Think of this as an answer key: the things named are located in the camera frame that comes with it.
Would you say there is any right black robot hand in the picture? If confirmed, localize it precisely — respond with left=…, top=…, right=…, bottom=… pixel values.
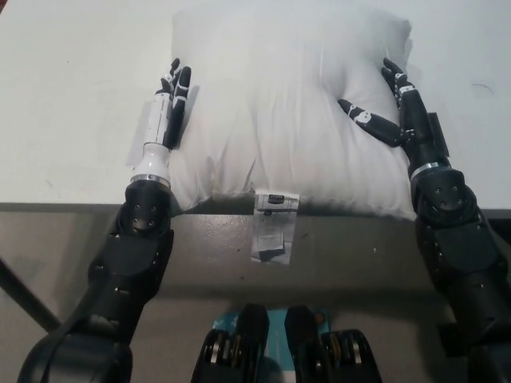
left=338, top=57, right=452, bottom=177

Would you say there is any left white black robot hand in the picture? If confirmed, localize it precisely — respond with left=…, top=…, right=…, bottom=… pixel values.
left=129, top=57, right=193, bottom=187

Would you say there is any white square pillow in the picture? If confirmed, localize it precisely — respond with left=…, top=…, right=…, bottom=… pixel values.
left=169, top=6, right=418, bottom=267

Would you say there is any black tape patch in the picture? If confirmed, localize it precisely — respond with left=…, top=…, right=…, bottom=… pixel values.
left=426, top=113, right=450, bottom=159

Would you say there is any grey tape patch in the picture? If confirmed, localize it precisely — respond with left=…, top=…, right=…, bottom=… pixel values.
left=126, top=101, right=160, bottom=167

